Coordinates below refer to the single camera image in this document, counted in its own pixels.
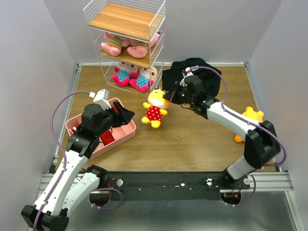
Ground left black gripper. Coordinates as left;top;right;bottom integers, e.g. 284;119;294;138
95;101;136;137

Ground yellow plush red dotted dress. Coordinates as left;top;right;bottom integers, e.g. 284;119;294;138
141;87;170;128

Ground white panda plush yellow glasses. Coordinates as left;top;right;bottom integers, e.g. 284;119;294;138
129;66;158;92

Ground white panda plush blue dress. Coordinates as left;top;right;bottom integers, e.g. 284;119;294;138
112;61;139;87

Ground pink frog plush striped shirt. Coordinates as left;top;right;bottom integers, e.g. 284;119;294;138
101;32;130;56

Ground orange plush red dotted dress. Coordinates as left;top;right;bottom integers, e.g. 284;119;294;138
233;106;264;143

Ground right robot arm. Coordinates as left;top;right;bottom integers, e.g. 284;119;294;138
163;75;281;189

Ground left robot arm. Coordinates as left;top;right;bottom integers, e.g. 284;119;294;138
21;100;135;231

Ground pink divided storage tray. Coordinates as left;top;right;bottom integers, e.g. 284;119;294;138
65;98;136;160

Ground black crumpled cloth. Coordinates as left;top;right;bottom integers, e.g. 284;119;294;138
162;58;221;97

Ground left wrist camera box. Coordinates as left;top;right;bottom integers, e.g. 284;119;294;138
89;89;112;110

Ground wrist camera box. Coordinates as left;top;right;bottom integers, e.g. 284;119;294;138
180;67;193;86
89;89;112;110

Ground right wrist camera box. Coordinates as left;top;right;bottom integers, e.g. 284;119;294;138
180;67;193;86

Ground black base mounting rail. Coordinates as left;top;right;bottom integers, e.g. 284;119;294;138
99;171;250;201

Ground white wire shelf rack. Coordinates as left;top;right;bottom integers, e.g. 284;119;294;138
83;0;166;96

